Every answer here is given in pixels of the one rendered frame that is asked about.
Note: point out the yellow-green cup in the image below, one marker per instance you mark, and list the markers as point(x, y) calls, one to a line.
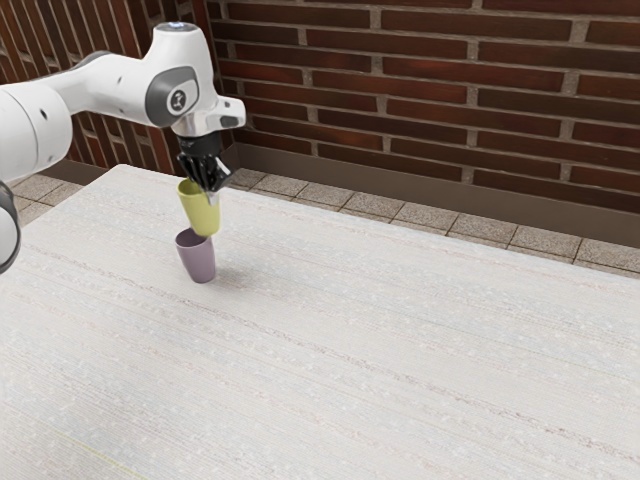
point(202, 212)

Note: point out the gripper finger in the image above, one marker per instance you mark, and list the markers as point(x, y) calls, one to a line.
point(215, 181)

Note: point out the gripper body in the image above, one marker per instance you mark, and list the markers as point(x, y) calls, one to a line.
point(199, 146)

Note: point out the purple cup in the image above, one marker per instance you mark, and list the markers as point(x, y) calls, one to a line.
point(197, 260)

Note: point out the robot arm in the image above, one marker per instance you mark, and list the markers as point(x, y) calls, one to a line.
point(100, 85)

